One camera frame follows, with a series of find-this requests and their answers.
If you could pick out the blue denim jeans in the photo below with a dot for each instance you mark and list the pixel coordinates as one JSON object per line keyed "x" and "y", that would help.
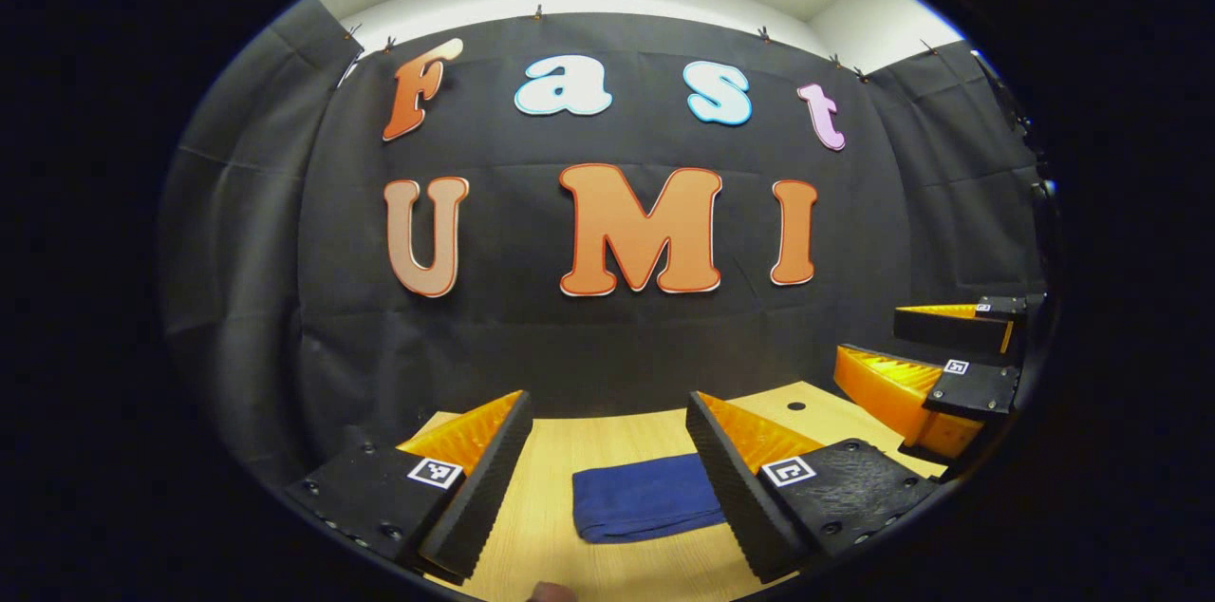
{"x": 645, "y": 498}

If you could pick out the black backdrop cloth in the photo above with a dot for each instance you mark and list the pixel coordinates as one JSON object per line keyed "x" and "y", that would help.
{"x": 532, "y": 336}

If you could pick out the black metal stand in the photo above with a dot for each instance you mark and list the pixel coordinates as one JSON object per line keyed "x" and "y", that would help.
{"x": 1011, "y": 103}

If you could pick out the row of small backdrop clamps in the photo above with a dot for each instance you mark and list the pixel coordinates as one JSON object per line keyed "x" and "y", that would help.
{"x": 537, "y": 11}

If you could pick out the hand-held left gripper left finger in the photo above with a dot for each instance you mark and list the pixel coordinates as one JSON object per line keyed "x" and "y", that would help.
{"x": 479, "y": 498}

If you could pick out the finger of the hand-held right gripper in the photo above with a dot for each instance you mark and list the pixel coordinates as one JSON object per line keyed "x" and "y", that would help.
{"x": 892, "y": 393}
{"x": 949, "y": 331}

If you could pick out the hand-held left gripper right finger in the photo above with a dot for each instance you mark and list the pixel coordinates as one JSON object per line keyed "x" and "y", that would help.
{"x": 736, "y": 498}

